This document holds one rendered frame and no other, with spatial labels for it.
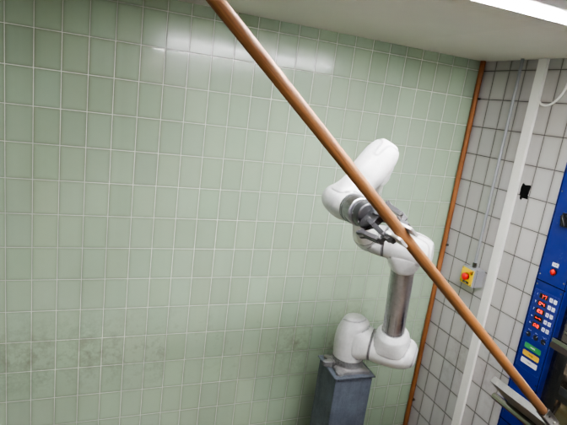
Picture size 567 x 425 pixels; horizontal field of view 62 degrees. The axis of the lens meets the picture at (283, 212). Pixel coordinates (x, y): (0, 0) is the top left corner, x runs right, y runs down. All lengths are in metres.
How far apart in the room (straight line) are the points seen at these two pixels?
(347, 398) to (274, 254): 0.79
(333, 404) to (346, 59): 1.69
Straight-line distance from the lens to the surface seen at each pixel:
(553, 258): 2.45
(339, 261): 2.63
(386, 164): 1.48
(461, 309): 1.43
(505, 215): 2.64
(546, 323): 2.50
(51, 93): 2.18
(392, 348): 2.30
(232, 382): 2.73
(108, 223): 2.26
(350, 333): 2.35
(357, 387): 2.49
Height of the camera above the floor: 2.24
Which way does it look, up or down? 13 degrees down
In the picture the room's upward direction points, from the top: 8 degrees clockwise
